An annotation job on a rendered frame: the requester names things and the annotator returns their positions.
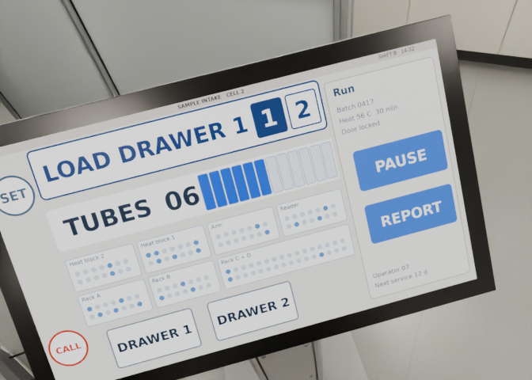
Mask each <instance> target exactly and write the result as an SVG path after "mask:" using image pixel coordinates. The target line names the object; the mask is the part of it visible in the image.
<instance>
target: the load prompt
mask: <svg viewBox="0 0 532 380"><path fill-rule="evenodd" d="M326 129H329V125H328V121H327V117H326V114H325V107H324V103H323V100H322V95H321V89H320V86H319V81H318V78H317V79H314V80H310V81H307V82H301V83H298V84H294V85H289V86H285V87H282V88H278V89H273V90H269V91H266V92H263V93H257V94H253V95H250V96H247V97H241V98H238V99H234V100H231V101H225V102H222V103H218V104H213V105H209V106H206V107H202V108H197V109H193V110H190V111H187V112H181V113H177V114H174V115H171V116H165V117H162V118H158V119H155V120H149V121H146V122H142V123H137V124H133V125H130V126H126V127H121V128H117V129H114V130H111V131H105V132H101V133H98V134H95V135H89V136H86V137H82V138H79V139H73V140H70V141H66V142H61V143H57V144H54V145H50V146H45V147H41V148H38V149H35V150H29V151H25V156H26V158H27V161H28V165H29V168H30V169H31V172H32V176H33V179H34V181H35V184H36V187H37V190H38V193H39V195H40V199H41V201H42V202H44V201H48V200H53V199H57V198H60V197H64V196H69V195H73V194H76V193H79V192H84V191H88V190H91V189H95V188H100V187H104V186H107V185H110V184H115V183H119V182H122V181H128V180H131V179H135V178H138V177H143V176H146V175H150V174H153V173H159V172H162V171H166V170H169V169H174V168H177V167H181V166H184V165H190V164H193V163H197V162H201V161H205V160H208V159H212V158H217V157H221V156H224V155H228V154H232V153H236V152H239V151H243V150H248V149H252V148H255V147H259V146H263V145H267V144H270V143H276V142H279V141H283V140H286V139H292V138H294V137H298V136H301V135H307V134H310V133H314V132H317V131H323V130H326Z"/></svg>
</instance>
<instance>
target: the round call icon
mask: <svg viewBox="0 0 532 380"><path fill-rule="evenodd" d="M41 336H42V339H43V342H44V345H45V348H46V350H47V353H48V356H49V358H50V360H51V365H52V366H53V369H54V372H57V371H62V370H66V369H68V368H72V367H76V366H80V365H82V364H86V363H91V362H94V361H95V358H94V357H93V353H92V350H91V347H90V345H89V341H88V339H87V336H86V332H85V330H84V327H83V325H76V326H74V327H70V328H67V329H62V330H59V331H56V332H50V333H47V334H44V335H41Z"/></svg>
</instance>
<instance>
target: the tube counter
mask: <svg viewBox="0 0 532 380"><path fill-rule="evenodd" d="M337 179H340V174H339V171H338V167H337V163H336V157H335V153H334V149H333V143H332V139H325V140H321V141H318V142H312V143H309V144H306V145H303V146H297V147H294V148H290V149H287V150H281V151H279V152H275V153H272V154H266V155H263V156H259V157H256V158H251V159H248V160H244V161H239V162H235V163H232V164H229V165H224V166H220V167H217V168H213V169H208V170H204V171H201V172H198V173H193V174H189V175H186V176H182V177H177V178H174V179H171V180H165V181H162V182H158V188H159V191H160V194H161V198H162V202H163V204H164V207H165V212H166V214H167V218H168V220H169V223H172V222H177V221H180V220H184V219H189V218H192V217H196V216H199V215H204V214H207V213H211V212H214V211H219V210H222V209H226V208H229V207H235V206H237V205H241V204H244V203H250V202H253V201H256V200H262V199H265V198H268V197H271V196H277V195H280V194H283V193H286V192H292V191H295V190H298V189H301V188H307V187H310V186H314V185H316V184H322V183H325V182H329V181H334V180H337Z"/></svg>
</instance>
